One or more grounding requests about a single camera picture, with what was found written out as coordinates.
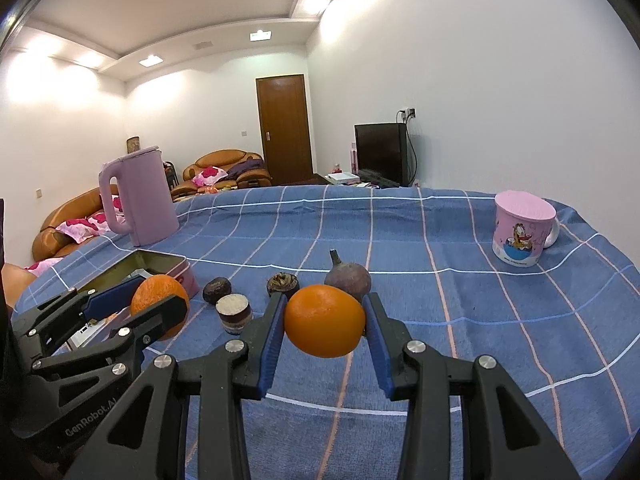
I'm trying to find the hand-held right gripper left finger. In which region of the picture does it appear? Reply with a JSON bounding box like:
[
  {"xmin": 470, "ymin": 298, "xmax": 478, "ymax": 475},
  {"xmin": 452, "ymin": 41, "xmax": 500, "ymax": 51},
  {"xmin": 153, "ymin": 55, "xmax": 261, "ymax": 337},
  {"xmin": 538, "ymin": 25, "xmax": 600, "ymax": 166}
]
[{"xmin": 65, "ymin": 292, "xmax": 288, "ymax": 480}]

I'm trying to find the black television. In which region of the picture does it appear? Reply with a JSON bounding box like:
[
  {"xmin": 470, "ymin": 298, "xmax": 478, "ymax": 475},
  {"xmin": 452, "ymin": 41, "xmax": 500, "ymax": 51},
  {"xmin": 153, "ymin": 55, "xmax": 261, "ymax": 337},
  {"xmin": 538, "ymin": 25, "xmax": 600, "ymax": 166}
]
[{"xmin": 354, "ymin": 123, "xmax": 409, "ymax": 187}]

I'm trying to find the brown leather armchair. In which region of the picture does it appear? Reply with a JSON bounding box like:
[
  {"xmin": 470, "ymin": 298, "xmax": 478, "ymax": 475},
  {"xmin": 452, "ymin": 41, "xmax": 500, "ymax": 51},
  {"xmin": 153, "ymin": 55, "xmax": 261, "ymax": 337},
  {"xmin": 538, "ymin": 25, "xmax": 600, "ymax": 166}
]
[{"xmin": 170, "ymin": 149, "xmax": 274, "ymax": 202}]

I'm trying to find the long brown leather sofa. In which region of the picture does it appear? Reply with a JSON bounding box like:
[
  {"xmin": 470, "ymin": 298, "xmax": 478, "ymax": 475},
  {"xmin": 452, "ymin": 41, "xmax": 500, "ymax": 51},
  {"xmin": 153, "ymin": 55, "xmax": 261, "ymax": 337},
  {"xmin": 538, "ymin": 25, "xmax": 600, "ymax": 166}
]
[{"xmin": 32, "ymin": 185, "xmax": 122, "ymax": 262}]

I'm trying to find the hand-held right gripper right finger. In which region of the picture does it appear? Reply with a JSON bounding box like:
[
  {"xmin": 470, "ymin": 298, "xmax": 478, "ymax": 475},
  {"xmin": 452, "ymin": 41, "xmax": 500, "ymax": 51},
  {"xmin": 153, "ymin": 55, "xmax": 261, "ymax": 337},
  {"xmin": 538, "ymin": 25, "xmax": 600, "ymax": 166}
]
[{"xmin": 362, "ymin": 292, "xmax": 576, "ymax": 480}]

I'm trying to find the smooth orange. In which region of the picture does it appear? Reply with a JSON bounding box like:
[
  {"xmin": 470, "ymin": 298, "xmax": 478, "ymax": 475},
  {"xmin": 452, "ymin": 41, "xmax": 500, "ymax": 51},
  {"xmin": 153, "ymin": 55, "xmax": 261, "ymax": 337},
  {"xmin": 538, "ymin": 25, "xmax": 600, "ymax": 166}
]
[{"xmin": 283, "ymin": 284, "xmax": 367, "ymax": 359}]

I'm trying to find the pink electric kettle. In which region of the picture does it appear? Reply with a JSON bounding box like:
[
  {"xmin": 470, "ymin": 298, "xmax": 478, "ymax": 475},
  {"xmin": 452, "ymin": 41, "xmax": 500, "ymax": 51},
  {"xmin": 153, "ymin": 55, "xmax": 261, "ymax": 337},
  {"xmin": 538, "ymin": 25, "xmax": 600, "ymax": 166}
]
[{"xmin": 98, "ymin": 146, "xmax": 180, "ymax": 248}]

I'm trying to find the purple beetroot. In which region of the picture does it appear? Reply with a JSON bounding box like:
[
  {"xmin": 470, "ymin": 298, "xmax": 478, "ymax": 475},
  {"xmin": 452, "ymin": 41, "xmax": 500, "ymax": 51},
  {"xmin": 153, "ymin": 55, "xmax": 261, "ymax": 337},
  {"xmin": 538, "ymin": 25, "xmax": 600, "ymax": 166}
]
[{"xmin": 324, "ymin": 249, "xmax": 373, "ymax": 306}]

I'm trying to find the pink metal tin box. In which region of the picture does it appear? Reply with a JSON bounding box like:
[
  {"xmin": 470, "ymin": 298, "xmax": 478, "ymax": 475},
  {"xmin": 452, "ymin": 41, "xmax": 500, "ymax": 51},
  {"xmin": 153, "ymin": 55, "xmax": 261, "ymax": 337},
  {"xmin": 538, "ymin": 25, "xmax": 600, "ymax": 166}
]
[{"xmin": 70, "ymin": 248, "xmax": 199, "ymax": 352}]

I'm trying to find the large rough orange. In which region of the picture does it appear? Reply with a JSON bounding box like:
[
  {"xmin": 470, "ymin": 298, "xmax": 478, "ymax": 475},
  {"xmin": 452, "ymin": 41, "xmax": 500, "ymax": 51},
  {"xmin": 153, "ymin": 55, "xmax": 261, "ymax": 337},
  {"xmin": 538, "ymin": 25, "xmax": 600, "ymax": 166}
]
[{"xmin": 130, "ymin": 275, "xmax": 191, "ymax": 341}]

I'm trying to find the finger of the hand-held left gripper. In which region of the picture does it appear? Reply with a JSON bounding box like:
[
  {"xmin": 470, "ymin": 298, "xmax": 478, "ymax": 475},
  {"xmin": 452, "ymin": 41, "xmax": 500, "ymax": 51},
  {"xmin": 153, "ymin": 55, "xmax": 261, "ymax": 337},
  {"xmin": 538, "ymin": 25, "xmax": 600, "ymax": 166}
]
[
  {"xmin": 30, "ymin": 294, "xmax": 187, "ymax": 386},
  {"xmin": 11, "ymin": 277, "xmax": 146, "ymax": 357}
]

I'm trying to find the dark fruit with brown top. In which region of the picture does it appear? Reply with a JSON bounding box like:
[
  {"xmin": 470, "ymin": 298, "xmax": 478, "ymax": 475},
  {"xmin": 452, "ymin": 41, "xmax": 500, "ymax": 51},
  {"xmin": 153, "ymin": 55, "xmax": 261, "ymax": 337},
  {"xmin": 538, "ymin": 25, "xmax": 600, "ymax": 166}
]
[{"xmin": 265, "ymin": 272, "xmax": 301, "ymax": 298}]

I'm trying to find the brown wooden door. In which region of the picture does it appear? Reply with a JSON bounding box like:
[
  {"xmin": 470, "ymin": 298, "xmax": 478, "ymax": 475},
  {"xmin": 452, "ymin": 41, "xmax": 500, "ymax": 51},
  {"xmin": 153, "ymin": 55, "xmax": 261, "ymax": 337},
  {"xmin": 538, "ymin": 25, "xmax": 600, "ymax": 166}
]
[{"xmin": 255, "ymin": 74, "xmax": 314, "ymax": 186}]

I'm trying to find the small cream-topped jar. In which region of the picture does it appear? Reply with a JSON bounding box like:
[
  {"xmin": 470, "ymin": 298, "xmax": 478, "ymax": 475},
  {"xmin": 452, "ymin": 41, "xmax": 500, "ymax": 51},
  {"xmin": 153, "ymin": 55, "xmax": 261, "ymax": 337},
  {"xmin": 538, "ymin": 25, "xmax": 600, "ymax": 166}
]
[{"xmin": 215, "ymin": 294, "xmax": 252, "ymax": 337}]

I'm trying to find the pink cartoon mug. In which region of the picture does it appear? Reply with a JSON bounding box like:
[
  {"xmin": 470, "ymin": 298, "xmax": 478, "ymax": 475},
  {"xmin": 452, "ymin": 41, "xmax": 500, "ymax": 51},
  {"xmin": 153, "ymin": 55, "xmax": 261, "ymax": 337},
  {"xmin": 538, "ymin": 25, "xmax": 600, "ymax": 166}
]
[{"xmin": 492, "ymin": 190, "xmax": 560, "ymax": 267}]

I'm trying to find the blue checkered tablecloth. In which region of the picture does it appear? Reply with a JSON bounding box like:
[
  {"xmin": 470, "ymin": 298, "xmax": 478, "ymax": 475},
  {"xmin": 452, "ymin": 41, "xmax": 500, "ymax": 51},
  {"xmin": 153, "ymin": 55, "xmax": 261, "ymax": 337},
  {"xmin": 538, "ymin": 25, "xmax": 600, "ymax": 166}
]
[{"xmin": 11, "ymin": 183, "xmax": 639, "ymax": 480}]

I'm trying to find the dark round fruit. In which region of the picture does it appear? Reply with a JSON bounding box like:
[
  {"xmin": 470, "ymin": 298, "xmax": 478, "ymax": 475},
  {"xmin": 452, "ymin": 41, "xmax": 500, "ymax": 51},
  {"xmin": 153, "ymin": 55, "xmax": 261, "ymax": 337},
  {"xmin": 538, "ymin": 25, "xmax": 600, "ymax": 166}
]
[{"xmin": 202, "ymin": 278, "xmax": 232, "ymax": 305}]

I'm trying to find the television cable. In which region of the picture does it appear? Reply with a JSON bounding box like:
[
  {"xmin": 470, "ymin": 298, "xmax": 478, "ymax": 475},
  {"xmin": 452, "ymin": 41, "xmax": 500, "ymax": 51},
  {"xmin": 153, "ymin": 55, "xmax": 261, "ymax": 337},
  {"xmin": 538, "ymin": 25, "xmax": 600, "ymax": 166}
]
[{"xmin": 405, "ymin": 119, "xmax": 419, "ymax": 187}]

